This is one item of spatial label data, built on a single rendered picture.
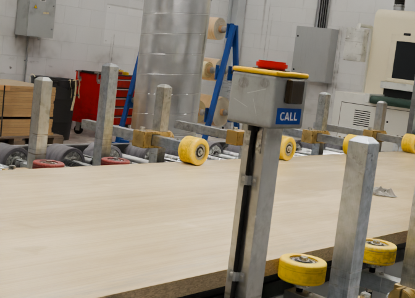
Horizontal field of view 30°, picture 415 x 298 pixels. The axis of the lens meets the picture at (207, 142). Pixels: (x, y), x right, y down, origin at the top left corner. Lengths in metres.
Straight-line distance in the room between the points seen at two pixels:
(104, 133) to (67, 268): 1.12
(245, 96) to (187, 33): 4.45
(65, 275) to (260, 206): 0.31
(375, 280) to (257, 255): 0.57
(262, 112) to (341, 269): 0.37
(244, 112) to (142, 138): 1.40
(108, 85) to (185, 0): 3.21
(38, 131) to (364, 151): 1.12
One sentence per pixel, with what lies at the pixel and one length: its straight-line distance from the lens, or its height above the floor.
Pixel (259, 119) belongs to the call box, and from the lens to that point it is 0.95.
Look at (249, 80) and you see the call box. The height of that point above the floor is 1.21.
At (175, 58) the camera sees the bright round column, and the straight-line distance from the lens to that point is 5.39.
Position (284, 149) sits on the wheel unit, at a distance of 2.58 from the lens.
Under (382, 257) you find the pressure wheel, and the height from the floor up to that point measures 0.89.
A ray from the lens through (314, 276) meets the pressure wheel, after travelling 1.30.
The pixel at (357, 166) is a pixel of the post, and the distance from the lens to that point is 1.19.
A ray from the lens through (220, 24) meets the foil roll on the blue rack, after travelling 8.70.
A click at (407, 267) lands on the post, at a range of 1.45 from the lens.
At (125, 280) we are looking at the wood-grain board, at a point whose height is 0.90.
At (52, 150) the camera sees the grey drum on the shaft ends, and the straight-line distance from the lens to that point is 2.69.
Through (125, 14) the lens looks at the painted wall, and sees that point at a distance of 10.85.
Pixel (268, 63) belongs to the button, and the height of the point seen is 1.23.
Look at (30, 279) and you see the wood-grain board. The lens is 1.10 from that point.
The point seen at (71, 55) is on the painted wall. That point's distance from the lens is 10.22.
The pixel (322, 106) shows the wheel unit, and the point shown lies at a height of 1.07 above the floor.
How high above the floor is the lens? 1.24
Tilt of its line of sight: 7 degrees down
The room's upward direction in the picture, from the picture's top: 7 degrees clockwise
